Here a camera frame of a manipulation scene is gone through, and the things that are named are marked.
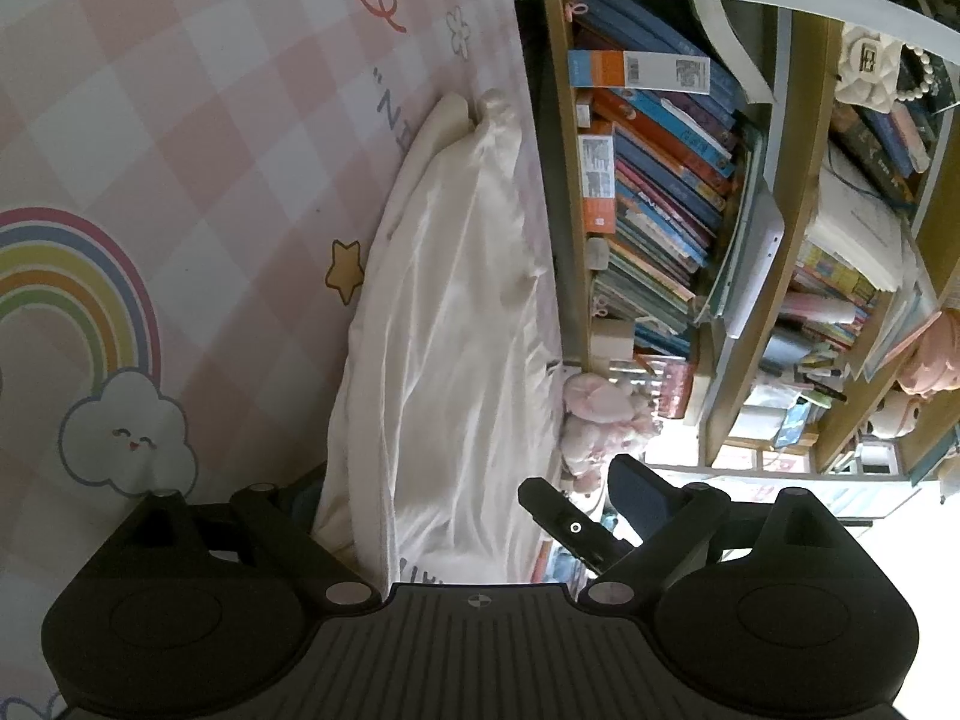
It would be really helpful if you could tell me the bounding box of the pink plush toy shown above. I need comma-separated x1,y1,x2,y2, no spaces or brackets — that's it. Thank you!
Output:
561,373,661,492

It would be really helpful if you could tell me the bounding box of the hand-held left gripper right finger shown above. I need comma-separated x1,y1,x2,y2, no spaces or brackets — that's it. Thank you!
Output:
577,454,848,611

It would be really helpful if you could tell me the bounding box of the white tablet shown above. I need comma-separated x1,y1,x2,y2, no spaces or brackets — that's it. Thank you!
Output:
705,172,787,338

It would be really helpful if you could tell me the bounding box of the orange white flat box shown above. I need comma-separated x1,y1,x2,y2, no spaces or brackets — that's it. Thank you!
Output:
577,133,618,235

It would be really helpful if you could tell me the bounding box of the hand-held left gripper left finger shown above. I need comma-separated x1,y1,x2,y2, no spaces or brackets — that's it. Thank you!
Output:
112,465,380,611

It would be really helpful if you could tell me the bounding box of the wooden bookshelf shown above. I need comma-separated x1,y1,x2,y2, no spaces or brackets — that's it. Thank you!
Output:
544,0,960,488

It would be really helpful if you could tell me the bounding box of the stack of white papers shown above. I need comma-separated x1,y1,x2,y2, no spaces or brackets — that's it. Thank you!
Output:
806,165,912,293

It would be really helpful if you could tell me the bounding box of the row of colourful books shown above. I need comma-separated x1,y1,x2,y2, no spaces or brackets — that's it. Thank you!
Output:
568,0,766,421

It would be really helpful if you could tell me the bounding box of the white jewellery box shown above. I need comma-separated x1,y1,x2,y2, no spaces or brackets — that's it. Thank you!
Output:
834,22,901,106

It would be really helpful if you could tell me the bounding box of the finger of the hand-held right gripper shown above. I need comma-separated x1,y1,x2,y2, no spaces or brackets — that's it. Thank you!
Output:
517,476,627,575

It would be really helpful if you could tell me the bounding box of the tall orange white box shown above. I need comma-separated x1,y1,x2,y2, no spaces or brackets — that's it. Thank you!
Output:
568,50,711,92

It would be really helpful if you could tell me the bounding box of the pink piggy bank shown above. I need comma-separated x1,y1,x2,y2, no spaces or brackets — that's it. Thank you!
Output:
900,311,960,395

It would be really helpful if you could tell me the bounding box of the cream white garment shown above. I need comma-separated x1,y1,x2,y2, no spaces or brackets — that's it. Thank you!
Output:
311,88,563,586

